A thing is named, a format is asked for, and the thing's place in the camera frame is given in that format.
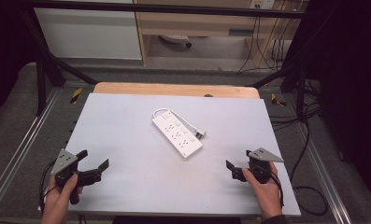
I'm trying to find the black floor cables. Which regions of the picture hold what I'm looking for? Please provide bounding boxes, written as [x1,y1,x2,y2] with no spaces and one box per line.
[268,78,322,132]

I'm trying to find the black metal frame bar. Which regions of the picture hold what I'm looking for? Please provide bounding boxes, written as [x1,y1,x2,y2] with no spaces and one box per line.
[18,0,318,20]

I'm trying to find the white power strip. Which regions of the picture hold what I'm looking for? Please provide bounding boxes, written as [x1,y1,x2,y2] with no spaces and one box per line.
[150,110,205,161]

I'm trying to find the bundle of black hanging cables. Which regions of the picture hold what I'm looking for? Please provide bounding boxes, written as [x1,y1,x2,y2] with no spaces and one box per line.
[237,15,298,74]

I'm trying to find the white wall socket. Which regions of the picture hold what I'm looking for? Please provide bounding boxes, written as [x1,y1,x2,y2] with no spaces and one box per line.
[250,0,276,10]

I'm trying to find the black metal stand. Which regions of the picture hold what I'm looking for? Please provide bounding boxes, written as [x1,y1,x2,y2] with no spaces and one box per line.
[251,18,310,121]
[18,6,99,117]

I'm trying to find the white power strip cable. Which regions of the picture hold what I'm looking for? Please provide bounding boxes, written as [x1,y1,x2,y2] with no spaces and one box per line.
[151,107,207,140]

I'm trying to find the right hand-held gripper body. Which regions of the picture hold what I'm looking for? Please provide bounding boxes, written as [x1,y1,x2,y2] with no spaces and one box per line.
[248,147,285,185]

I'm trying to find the white cabinet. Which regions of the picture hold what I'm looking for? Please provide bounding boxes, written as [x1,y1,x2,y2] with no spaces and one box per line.
[34,0,143,61]

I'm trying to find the light grey table mat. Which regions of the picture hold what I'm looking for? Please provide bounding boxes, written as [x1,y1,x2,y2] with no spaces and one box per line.
[37,92,302,217]

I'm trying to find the black floor cable loop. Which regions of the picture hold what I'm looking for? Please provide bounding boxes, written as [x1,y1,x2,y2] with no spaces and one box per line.
[290,118,330,217]

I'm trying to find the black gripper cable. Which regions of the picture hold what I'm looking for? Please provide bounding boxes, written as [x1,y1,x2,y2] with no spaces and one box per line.
[269,170,285,209]
[37,158,58,216]

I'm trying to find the person's dark clothing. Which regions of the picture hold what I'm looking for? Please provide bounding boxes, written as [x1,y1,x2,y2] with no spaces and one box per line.
[111,215,242,224]

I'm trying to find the person's left hand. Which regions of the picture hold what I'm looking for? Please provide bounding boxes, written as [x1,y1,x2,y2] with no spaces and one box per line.
[41,173,84,224]

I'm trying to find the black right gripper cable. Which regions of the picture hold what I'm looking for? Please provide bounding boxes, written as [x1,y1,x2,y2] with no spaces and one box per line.
[269,170,285,209]

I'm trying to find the person's right hand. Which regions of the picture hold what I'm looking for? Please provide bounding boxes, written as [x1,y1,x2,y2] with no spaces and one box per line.
[241,161,284,220]

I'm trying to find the white chair base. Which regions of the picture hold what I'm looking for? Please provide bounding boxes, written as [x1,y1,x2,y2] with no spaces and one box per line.
[159,34,193,49]

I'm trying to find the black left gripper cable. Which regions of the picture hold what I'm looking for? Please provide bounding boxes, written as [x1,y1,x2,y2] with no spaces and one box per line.
[37,158,58,216]

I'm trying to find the light wooden desk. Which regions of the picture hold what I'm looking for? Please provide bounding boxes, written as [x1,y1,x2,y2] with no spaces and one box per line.
[133,0,308,68]

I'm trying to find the dark curtain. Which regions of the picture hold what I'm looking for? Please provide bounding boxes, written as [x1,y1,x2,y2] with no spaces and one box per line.
[298,0,371,213]
[0,0,37,125]

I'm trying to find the aluminium rail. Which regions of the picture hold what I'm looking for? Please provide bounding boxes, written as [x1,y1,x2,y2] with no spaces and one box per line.
[0,88,63,216]
[293,120,354,224]

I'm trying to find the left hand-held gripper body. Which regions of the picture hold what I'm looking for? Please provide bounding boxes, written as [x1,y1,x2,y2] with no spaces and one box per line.
[50,148,81,205]

